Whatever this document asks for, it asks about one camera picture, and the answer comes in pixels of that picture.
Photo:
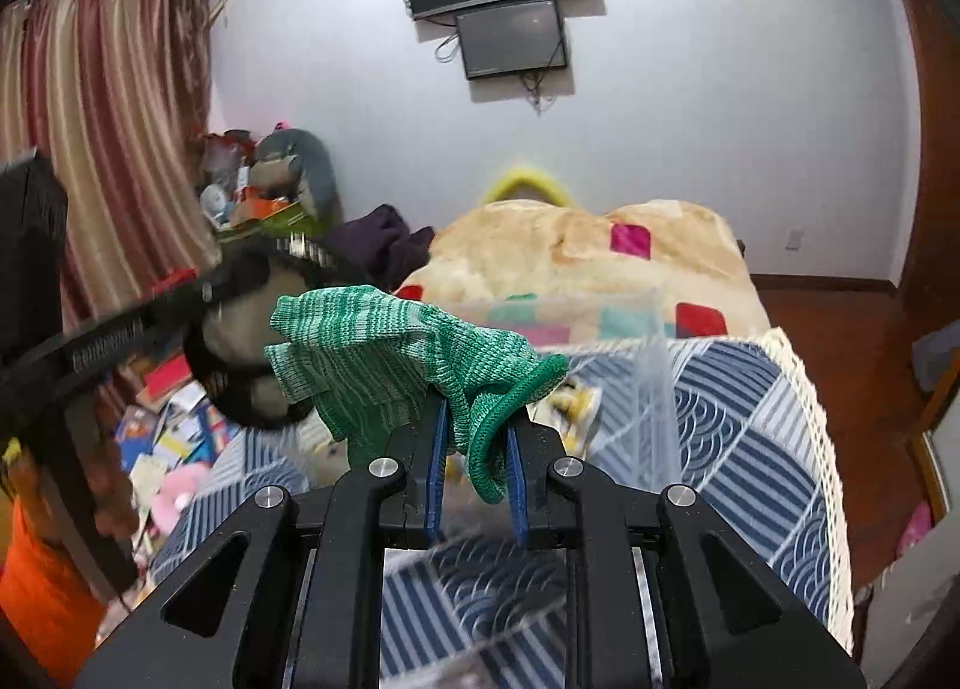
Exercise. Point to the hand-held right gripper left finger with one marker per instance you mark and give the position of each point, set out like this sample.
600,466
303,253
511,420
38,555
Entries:
433,479

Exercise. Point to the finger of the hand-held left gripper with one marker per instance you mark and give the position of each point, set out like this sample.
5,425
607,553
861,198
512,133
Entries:
112,348

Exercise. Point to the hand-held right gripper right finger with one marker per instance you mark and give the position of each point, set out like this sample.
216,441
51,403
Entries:
514,494

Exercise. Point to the green knitted glove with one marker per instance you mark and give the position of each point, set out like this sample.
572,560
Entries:
375,344

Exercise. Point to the clear plastic storage box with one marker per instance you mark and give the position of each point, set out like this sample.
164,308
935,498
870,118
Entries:
645,389

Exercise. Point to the person's left forearm orange sleeve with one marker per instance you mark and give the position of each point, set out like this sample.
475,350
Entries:
41,599

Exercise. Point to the yellow white soft toy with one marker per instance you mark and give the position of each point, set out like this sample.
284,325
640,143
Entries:
574,404

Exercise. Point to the pile of books and papers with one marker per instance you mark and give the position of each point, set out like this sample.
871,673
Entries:
169,426

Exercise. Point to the striped red beige curtain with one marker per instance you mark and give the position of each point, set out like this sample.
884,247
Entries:
97,126

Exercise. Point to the pink plush toy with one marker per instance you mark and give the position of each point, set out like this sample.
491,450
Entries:
176,498

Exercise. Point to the cluttered pile of boxes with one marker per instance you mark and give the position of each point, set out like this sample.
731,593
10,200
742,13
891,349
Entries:
232,186

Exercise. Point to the blue striped lace-edged cloth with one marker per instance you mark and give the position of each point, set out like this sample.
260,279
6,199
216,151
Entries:
739,419

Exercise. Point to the dark purple cloth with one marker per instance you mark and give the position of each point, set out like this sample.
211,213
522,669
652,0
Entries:
379,243

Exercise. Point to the beige blanket with coloured squares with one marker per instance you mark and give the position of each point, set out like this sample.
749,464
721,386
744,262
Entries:
540,246

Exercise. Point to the grey plush toy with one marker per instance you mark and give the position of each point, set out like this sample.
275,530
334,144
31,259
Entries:
296,164

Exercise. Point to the yellow curved cushion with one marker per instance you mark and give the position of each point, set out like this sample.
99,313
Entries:
525,182

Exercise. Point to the pink item on floor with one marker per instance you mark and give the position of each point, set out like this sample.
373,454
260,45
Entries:
916,530

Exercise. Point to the grey cloth bundle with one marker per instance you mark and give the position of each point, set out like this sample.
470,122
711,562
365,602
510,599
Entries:
937,359

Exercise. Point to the white wall socket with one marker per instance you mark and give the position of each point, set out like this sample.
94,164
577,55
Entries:
795,237

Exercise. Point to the small wall monitor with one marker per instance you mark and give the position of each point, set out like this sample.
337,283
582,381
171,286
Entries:
511,40

